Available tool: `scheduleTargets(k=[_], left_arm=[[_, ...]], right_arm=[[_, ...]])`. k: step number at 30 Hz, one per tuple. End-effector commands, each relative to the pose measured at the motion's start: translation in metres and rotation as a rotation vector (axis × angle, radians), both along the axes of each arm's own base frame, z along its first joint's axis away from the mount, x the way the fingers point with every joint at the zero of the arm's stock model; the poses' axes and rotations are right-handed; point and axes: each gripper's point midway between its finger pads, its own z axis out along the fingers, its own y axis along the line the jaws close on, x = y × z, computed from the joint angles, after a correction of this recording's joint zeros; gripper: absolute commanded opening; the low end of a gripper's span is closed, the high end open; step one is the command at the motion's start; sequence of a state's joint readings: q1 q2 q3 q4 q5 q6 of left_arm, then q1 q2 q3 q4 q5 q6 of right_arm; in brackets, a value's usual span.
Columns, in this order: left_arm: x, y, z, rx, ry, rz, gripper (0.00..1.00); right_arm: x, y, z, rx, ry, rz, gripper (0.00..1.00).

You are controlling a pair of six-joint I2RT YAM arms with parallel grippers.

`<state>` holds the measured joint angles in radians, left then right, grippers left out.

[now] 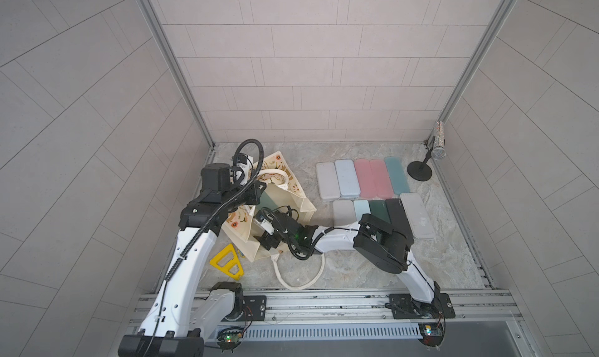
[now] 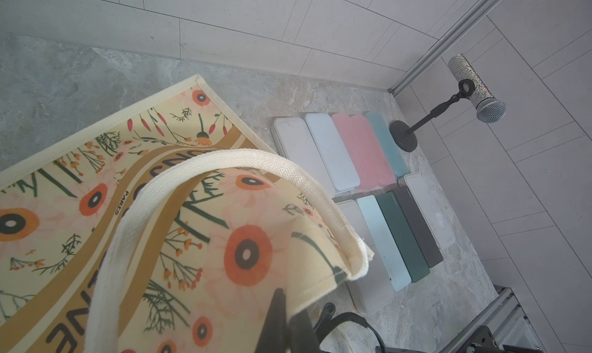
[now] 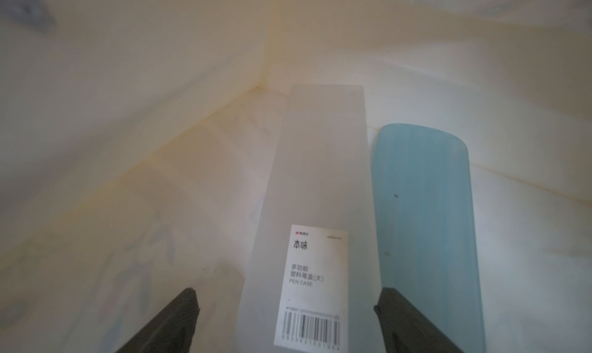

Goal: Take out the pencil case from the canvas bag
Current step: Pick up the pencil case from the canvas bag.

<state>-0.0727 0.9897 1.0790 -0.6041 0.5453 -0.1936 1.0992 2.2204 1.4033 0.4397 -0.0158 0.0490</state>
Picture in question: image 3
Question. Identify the floral canvas tote bag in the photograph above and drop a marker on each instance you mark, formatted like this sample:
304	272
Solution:
138	137

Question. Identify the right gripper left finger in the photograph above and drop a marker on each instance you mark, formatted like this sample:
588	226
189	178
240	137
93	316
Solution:
171	330

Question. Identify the teal translucent case half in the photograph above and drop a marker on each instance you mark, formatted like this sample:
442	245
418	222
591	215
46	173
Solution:
426	229

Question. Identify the frosted clear pen case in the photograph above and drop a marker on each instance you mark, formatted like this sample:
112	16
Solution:
314	281

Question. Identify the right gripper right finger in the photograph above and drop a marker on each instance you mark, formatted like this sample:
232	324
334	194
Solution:
405	329

